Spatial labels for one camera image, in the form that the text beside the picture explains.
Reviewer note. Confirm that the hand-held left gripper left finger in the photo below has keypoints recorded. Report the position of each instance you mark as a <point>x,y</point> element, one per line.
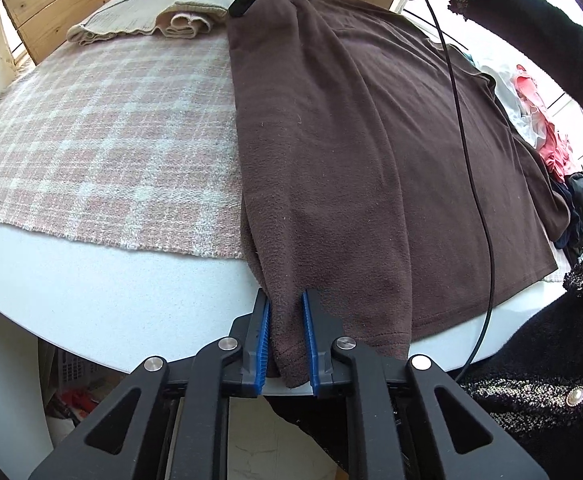
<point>261,350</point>

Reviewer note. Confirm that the dark navy garment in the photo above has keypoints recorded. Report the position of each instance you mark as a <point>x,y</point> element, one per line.
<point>576,210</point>

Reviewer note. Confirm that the white garment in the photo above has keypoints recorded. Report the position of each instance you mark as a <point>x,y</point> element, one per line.
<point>504,95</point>

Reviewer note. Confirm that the brown fleece garment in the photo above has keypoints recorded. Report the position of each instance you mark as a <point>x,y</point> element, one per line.
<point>346,160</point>

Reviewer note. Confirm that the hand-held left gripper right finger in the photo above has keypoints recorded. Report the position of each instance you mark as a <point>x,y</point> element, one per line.
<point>310,350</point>

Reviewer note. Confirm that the person's black tweed jacket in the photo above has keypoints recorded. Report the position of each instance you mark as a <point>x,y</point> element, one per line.
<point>546,360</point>

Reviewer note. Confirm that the folded beige cardigan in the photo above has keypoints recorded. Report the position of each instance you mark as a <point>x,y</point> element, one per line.
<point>171,5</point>

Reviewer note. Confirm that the pink garment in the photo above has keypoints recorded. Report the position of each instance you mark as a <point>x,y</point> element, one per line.
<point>556,145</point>

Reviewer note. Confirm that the white laundry basket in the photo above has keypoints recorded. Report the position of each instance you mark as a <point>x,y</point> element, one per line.
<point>74,367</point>

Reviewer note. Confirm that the person's right forearm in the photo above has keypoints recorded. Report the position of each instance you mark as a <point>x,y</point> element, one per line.
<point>536,25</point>

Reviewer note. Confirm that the pink plaid blanket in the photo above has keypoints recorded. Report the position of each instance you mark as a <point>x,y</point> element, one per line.
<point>96,150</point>

